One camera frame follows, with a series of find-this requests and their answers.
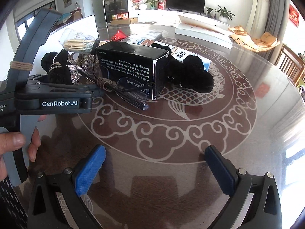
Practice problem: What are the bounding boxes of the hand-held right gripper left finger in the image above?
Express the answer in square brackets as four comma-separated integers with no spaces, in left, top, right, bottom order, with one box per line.
[27,144,107,229]

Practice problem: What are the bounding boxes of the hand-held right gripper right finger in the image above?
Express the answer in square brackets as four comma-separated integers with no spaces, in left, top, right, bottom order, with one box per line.
[204,145,283,229]

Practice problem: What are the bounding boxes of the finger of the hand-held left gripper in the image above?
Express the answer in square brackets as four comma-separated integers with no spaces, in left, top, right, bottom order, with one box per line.
[16,76,106,99]

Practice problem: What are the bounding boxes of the rimless eyeglasses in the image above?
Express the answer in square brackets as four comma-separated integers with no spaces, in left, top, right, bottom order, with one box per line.
[78,69,149,111]

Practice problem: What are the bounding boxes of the white board panel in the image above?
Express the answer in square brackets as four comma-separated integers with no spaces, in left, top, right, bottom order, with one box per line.
[49,14,100,44]

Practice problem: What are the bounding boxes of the black printed cardboard box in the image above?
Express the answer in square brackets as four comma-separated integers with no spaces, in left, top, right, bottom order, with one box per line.
[95,41,169,100]

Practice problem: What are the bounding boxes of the phone case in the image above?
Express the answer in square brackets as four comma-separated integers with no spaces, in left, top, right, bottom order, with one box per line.
[123,31,163,46]

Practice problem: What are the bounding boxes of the person's left hand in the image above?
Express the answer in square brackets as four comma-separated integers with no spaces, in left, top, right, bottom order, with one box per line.
[0,114,47,182]

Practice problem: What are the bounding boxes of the silver rhinestone mesh item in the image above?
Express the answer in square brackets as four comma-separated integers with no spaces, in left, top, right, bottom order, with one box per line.
[69,52,96,77]

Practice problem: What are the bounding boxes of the black beaded hair accessory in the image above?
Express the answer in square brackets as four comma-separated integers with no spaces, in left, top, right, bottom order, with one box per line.
[41,50,73,85]

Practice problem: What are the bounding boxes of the brown twine band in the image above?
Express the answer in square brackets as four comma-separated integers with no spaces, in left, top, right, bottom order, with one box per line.
[10,61,34,71]

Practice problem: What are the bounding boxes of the clear printed plastic bag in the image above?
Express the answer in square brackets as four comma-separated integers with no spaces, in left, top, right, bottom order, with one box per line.
[57,28,96,49]

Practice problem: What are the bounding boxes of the blue patterned table cover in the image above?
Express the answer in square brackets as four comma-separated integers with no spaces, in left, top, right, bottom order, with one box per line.
[56,13,73,26]

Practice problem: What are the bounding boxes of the red foil packet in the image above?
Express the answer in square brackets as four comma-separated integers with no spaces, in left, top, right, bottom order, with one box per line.
[112,30,127,41]

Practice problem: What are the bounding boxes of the window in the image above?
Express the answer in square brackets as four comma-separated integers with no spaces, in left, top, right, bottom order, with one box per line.
[15,1,57,37]

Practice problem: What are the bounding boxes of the brown cardboard box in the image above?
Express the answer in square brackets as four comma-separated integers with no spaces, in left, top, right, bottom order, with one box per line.
[110,17,138,25]

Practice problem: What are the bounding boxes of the person's dark patterned clothing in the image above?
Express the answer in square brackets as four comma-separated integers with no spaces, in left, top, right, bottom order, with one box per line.
[0,178,28,229]

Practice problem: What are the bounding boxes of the black fuzzy cloth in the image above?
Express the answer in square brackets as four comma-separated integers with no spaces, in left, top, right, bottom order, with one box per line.
[164,46,214,93]

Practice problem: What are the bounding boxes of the black glass cabinet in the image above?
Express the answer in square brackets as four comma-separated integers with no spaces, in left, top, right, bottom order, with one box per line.
[102,0,129,24]

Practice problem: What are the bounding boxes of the red flowers in white vase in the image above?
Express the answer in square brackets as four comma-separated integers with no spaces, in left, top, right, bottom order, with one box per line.
[131,0,146,10]

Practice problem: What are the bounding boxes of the blue and white small box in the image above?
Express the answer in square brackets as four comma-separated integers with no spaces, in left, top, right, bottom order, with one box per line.
[152,40,211,72]

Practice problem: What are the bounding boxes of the bushy green plant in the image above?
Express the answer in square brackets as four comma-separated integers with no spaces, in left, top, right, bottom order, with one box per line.
[145,0,160,10]

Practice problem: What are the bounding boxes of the white television cabinet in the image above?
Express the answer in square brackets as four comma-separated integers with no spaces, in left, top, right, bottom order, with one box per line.
[129,10,230,29]

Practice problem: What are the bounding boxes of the wooden dining chair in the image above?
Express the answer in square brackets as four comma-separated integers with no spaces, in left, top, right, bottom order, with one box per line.
[274,43,305,87]

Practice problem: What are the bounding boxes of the orange lounge chair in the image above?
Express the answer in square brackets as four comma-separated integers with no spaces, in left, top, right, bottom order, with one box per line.
[228,25,281,53]

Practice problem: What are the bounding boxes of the white flat box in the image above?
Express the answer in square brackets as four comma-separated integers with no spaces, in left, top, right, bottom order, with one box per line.
[175,14,235,50]

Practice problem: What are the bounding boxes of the black television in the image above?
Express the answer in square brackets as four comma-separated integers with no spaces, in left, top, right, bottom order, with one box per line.
[166,0,206,14]

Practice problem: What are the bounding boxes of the large potted green plant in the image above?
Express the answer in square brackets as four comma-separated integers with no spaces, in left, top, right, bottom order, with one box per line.
[215,5,235,23]

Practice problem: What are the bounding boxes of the grey curtain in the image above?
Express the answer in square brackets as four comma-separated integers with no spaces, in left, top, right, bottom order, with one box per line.
[263,0,290,64]

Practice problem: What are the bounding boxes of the covered standing air conditioner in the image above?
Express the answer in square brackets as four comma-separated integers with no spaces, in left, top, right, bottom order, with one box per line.
[245,0,271,39]

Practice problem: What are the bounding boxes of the wooden chair by wall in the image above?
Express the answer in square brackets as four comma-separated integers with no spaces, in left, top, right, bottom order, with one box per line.
[71,8,83,21]

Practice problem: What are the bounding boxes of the red wall hanging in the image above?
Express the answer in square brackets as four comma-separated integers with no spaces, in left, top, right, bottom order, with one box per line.
[288,4,300,27]

